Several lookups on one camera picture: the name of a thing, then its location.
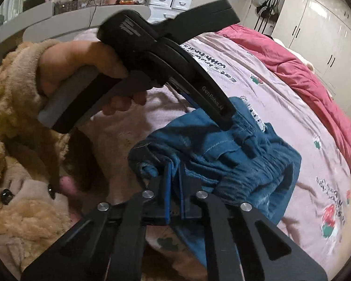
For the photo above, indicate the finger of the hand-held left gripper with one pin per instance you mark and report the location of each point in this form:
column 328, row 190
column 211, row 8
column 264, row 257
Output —
column 210, row 14
column 210, row 96

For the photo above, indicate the white wardrobe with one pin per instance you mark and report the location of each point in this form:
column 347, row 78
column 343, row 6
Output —
column 318, row 26

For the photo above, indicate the white pillow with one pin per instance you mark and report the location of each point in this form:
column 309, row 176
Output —
column 301, row 58

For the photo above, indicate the rose pink quilt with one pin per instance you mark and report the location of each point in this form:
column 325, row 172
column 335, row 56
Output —
column 295, row 73

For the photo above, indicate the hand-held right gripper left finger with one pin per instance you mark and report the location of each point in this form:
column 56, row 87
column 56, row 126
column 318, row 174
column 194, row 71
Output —
column 168, row 193

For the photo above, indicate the black striped hanging bag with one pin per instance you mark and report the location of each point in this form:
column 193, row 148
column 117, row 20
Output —
column 270, row 7

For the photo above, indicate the pink printed duvet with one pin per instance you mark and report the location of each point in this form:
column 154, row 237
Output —
column 280, row 99

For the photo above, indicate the blue pants with lace hem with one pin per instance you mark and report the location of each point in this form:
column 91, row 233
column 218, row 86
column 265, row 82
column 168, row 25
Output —
column 245, row 164

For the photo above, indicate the person's left hand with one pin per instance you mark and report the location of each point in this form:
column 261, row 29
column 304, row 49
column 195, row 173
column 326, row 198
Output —
column 76, row 55

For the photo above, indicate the grey hanging bag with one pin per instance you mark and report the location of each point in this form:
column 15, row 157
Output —
column 261, row 0

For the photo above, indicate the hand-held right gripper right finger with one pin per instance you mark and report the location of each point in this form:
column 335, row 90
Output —
column 181, row 193

